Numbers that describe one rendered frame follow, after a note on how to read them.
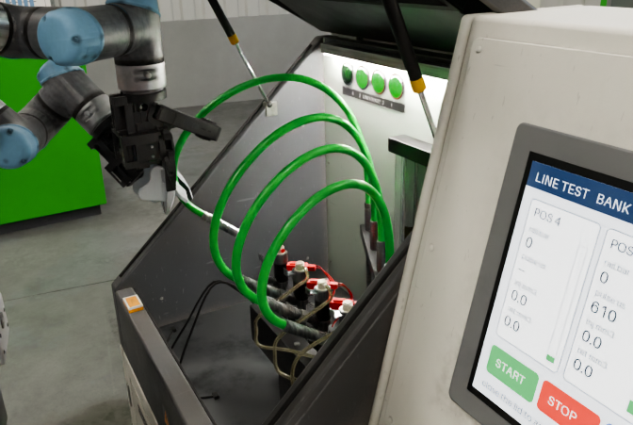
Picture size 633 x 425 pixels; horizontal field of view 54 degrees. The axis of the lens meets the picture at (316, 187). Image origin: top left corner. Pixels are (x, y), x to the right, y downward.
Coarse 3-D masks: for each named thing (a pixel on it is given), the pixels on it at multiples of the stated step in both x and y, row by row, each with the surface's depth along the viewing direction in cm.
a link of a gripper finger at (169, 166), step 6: (168, 144) 101; (168, 150) 100; (168, 156) 100; (162, 162) 102; (168, 162) 100; (174, 162) 100; (168, 168) 100; (174, 168) 101; (168, 174) 101; (174, 174) 101; (168, 180) 102; (174, 180) 102; (168, 186) 102; (174, 186) 103
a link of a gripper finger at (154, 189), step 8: (152, 168) 101; (160, 168) 102; (152, 176) 102; (160, 176) 102; (152, 184) 102; (160, 184) 103; (144, 192) 102; (152, 192) 103; (160, 192) 103; (168, 192) 103; (144, 200) 102; (152, 200) 103; (160, 200) 104; (168, 200) 104; (168, 208) 105
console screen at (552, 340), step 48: (528, 144) 68; (576, 144) 63; (528, 192) 67; (576, 192) 62; (624, 192) 58; (528, 240) 67; (576, 240) 62; (624, 240) 58; (480, 288) 73; (528, 288) 67; (576, 288) 62; (624, 288) 58; (480, 336) 72; (528, 336) 67; (576, 336) 62; (624, 336) 58; (480, 384) 72; (528, 384) 66; (576, 384) 62; (624, 384) 57
